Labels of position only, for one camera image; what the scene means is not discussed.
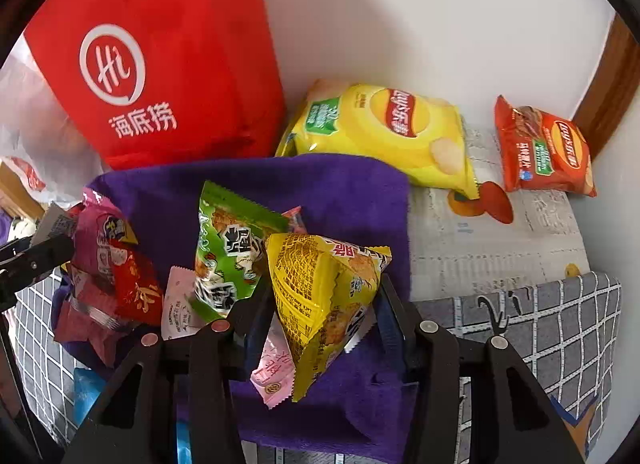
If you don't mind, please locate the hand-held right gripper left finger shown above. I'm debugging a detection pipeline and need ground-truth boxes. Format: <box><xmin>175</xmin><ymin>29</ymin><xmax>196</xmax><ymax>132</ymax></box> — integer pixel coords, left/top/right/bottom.
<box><xmin>62</xmin><ymin>277</ymin><xmax>276</xmax><ymax>464</ymax></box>

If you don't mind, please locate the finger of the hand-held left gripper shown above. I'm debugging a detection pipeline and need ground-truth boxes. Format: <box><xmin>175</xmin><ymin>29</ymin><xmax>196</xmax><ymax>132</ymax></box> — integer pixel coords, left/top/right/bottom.
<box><xmin>0</xmin><ymin>231</ymin><xmax>76</xmax><ymax>312</ymax></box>

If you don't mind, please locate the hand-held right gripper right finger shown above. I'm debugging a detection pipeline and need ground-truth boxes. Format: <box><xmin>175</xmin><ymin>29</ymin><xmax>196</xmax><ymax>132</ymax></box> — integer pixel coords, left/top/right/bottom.
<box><xmin>372</xmin><ymin>281</ymin><xmax>586</xmax><ymax>464</ymax></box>

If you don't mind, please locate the large pink snack packet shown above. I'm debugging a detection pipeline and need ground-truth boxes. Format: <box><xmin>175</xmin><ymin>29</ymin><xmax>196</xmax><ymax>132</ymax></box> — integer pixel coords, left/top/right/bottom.
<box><xmin>32</xmin><ymin>187</ymin><xmax>140</xmax><ymax>285</ymax></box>

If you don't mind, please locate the yellow triangular snack packet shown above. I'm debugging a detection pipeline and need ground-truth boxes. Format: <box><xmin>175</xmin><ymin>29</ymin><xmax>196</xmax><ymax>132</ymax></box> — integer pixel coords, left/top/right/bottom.
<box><xmin>265</xmin><ymin>233</ymin><xmax>393</xmax><ymax>402</ymax></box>

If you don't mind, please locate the pale pink wafer packet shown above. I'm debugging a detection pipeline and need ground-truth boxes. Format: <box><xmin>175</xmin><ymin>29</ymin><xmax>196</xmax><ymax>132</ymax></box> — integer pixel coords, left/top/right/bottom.
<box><xmin>161</xmin><ymin>267</ymin><xmax>208</xmax><ymax>342</ymax></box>

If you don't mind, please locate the pink-orange snack packet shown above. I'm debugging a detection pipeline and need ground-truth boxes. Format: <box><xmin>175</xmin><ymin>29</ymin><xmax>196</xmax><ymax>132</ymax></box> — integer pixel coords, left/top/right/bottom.
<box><xmin>52</xmin><ymin>264</ymin><xmax>146</xmax><ymax>367</ymax></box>

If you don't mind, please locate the green snack packet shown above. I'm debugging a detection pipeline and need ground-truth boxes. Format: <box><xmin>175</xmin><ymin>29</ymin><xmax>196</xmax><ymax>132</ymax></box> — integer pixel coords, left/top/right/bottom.
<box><xmin>192</xmin><ymin>181</ymin><xmax>291</xmax><ymax>322</ymax></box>

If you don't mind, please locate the small red snack packet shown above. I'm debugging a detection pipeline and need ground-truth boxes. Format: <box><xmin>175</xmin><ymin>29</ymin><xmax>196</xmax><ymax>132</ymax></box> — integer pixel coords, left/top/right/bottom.
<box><xmin>109</xmin><ymin>239</ymin><xmax>165</xmax><ymax>327</ymax></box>

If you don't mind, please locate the wooden headboard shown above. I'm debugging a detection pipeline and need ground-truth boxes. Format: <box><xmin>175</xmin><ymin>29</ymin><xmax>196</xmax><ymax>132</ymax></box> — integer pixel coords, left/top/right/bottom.
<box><xmin>0</xmin><ymin>159</ymin><xmax>48</xmax><ymax>220</ymax></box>

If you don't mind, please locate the small black hook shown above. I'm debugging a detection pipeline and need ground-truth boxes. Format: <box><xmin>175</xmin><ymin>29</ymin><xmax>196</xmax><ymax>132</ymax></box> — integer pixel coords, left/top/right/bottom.
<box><xmin>477</xmin><ymin>294</ymin><xmax>511</xmax><ymax>335</ymax></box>

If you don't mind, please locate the white plastic shopping bag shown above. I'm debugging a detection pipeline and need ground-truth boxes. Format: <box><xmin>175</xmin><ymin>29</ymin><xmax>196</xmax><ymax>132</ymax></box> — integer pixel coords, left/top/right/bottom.
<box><xmin>0</xmin><ymin>39</ymin><xmax>108</xmax><ymax>210</ymax></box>

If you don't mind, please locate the newspaper sheet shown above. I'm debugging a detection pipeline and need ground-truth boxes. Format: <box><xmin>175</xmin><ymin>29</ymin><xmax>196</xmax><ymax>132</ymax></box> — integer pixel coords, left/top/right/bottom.
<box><xmin>407</xmin><ymin>127</ymin><xmax>591</xmax><ymax>302</ymax></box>

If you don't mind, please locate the blue tissue box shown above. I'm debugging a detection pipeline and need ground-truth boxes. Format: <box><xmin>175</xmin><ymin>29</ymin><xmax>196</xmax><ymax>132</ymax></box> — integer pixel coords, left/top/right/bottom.
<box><xmin>72</xmin><ymin>366</ymin><xmax>193</xmax><ymax>464</ymax></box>

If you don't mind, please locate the purple towel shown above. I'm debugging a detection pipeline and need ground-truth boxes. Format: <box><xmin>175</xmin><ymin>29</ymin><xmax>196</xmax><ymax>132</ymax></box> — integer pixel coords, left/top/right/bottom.
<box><xmin>50</xmin><ymin>153</ymin><xmax>416</xmax><ymax>464</ymax></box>

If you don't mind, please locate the grey checked blanket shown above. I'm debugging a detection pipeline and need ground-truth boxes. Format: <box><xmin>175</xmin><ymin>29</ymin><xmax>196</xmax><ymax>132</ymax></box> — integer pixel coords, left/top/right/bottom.
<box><xmin>0</xmin><ymin>269</ymin><xmax>626</xmax><ymax>464</ymax></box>

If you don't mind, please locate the yellow chips bag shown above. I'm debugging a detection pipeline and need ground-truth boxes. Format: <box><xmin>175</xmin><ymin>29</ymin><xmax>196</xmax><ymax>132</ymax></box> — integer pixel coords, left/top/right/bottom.
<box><xmin>275</xmin><ymin>78</ymin><xmax>481</xmax><ymax>200</ymax></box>

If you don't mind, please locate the orange chips bag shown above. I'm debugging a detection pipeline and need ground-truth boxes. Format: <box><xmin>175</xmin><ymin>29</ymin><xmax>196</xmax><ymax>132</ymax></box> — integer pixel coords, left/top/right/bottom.
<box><xmin>494</xmin><ymin>94</ymin><xmax>598</xmax><ymax>197</ymax></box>

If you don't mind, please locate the red paper bag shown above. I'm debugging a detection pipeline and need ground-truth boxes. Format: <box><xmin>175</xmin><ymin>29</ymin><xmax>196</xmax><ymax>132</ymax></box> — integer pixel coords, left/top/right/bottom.
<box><xmin>22</xmin><ymin>0</ymin><xmax>288</xmax><ymax>170</ymax></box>

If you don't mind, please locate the brown wooden door frame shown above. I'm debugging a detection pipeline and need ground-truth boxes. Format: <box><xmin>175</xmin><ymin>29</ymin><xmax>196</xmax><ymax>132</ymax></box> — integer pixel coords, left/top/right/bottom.
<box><xmin>570</xmin><ymin>14</ymin><xmax>640</xmax><ymax>147</ymax></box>

